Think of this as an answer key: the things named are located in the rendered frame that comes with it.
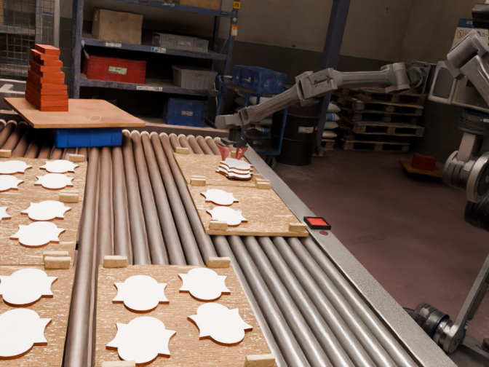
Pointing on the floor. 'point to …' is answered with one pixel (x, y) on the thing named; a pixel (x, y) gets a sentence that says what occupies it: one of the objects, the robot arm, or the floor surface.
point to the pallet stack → (375, 119)
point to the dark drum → (296, 132)
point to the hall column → (338, 23)
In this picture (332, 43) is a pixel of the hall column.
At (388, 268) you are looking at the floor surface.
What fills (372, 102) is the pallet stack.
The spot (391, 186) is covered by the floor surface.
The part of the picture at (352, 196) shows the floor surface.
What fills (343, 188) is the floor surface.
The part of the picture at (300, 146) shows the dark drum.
